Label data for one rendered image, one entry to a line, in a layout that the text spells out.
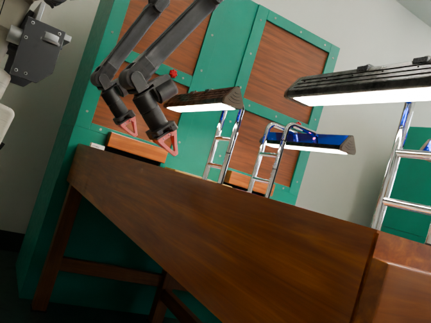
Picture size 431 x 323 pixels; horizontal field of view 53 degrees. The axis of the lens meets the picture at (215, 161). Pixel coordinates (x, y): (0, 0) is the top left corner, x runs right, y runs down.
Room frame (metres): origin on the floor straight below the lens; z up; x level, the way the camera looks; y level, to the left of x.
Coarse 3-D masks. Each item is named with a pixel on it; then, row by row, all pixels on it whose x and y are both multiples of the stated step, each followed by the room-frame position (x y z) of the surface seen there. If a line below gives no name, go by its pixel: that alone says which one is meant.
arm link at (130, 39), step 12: (168, 0) 1.61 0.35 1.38; (144, 12) 1.61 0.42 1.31; (156, 12) 1.62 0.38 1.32; (132, 24) 1.62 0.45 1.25; (144, 24) 1.62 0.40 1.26; (132, 36) 1.60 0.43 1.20; (120, 48) 1.59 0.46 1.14; (132, 48) 1.61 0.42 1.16; (108, 60) 1.57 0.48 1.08; (120, 60) 1.60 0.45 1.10; (96, 72) 1.56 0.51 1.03; (108, 72) 1.58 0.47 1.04; (96, 84) 1.58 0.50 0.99
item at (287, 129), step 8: (280, 128) 2.03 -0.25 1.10; (288, 128) 1.86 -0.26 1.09; (296, 128) 1.89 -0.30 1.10; (304, 128) 1.89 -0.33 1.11; (264, 136) 2.00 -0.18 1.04; (264, 144) 2.00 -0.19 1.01; (280, 144) 1.87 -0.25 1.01; (264, 152) 1.97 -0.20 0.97; (280, 152) 1.86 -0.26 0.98; (256, 160) 2.00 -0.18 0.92; (280, 160) 1.87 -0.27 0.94; (256, 168) 2.00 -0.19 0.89; (256, 176) 2.00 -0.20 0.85; (272, 176) 1.86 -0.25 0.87; (272, 184) 1.86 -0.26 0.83
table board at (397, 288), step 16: (368, 272) 0.42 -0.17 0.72; (384, 272) 0.40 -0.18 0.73; (400, 272) 0.41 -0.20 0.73; (416, 272) 0.42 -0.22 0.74; (368, 288) 0.41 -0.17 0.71; (384, 288) 0.40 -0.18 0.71; (400, 288) 0.41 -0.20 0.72; (416, 288) 0.42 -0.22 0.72; (368, 304) 0.41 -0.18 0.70; (384, 304) 0.41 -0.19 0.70; (400, 304) 0.41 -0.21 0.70; (416, 304) 0.42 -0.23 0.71; (368, 320) 0.41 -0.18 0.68; (384, 320) 0.41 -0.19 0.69; (400, 320) 0.42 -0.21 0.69; (416, 320) 0.43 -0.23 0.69
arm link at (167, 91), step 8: (136, 72) 1.16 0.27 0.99; (136, 80) 1.17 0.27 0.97; (144, 80) 1.18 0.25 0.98; (152, 80) 1.22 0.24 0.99; (160, 80) 1.22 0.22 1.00; (168, 80) 1.23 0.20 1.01; (136, 88) 1.17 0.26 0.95; (144, 88) 1.18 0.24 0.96; (160, 88) 1.22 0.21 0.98; (168, 88) 1.23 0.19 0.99; (176, 88) 1.24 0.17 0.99; (160, 96) 1.22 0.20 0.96; (168, 96) 1.24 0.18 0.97
